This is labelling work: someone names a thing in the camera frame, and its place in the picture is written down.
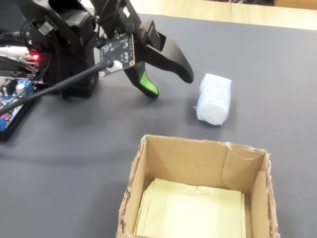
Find dark grey table mat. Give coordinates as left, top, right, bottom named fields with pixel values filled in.
left=0, top=4, right=317, bottom=238

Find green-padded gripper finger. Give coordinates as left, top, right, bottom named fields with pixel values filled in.
left=123, top=61, right=159, bottom=99

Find open cardboard box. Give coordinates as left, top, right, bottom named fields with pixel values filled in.
left=115, top=134, right=280, bottom=238

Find black camera circuit board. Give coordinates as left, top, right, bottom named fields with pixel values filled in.
left=99, top=33, right=137, bottom=77

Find black power plug cable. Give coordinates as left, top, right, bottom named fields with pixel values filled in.
left=0, top=31, right=28, bottom=42

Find motor controller board red LED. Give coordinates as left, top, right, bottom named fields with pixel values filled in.
left=0, top=53, right=42, bottom=76

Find thick black USB cable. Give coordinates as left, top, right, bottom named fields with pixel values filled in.
left=0, top=60, right=123, bottom=117

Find thin black servo wires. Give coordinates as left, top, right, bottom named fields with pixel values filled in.
left=21, top=19, right=60, bottom=82

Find yellow paper sheets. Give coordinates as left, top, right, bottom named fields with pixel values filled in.
left=135, top=178, right=246, bottom=238

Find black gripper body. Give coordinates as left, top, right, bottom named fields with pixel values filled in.
left=115, top=0, right=166, bottom=64

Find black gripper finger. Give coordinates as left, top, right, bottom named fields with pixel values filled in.
left=145, top=39, right=194, bottom=84

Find blue circuit board black tray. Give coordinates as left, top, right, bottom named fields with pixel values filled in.
left=0, top=78, right=47, bottom=142

